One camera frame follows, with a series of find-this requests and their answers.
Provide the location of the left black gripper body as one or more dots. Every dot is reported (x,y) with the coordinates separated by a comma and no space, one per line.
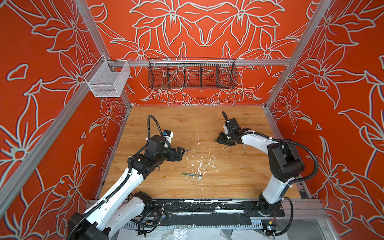
(170,155)

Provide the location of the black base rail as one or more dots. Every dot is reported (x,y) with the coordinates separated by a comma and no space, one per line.
(246,207)

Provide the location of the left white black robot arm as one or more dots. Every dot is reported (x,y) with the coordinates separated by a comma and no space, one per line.
(113,210)

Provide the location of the black wire basket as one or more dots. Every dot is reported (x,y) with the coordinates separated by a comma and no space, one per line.
(192,74)

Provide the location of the dark green pen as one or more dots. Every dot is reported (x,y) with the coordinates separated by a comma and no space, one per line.
(191,175)

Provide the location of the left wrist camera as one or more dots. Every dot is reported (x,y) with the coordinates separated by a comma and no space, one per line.
(168,135)

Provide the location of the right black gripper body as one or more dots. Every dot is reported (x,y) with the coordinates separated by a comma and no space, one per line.
(225,139)

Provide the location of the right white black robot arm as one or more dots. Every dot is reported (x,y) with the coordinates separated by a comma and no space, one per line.
(285,161)

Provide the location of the clear plastic bin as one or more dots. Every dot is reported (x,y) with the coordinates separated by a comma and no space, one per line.
(107,79)

